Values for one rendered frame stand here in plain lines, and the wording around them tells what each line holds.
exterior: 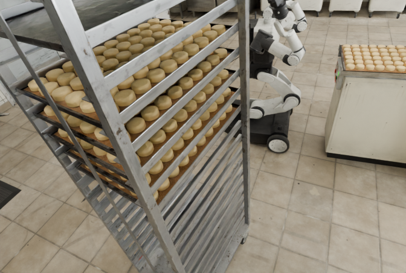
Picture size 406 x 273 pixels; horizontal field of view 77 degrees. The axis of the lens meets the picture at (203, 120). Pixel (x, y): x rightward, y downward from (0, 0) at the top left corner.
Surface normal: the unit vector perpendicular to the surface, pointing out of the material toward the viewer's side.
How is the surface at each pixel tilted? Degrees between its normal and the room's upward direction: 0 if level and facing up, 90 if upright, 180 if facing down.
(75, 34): 90
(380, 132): 90
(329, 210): 0
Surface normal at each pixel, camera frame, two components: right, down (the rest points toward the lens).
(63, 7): 0.83, 0.27
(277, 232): -0.12, -0.77
